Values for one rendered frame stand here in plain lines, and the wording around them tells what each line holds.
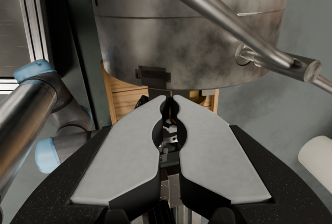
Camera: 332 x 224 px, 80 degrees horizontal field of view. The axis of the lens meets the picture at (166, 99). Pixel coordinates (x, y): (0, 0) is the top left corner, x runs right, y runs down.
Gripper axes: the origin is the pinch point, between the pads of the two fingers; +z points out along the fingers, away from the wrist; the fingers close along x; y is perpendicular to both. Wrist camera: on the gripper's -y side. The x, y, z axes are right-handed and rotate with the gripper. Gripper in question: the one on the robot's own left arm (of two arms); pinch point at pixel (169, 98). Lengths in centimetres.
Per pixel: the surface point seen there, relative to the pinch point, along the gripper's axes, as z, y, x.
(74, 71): 121, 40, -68
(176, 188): 38, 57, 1
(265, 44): 4.4, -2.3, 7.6
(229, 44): 12.6, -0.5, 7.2
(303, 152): 175, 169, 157
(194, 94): 25.3, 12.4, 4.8
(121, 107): 43, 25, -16
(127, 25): 14.2, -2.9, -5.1
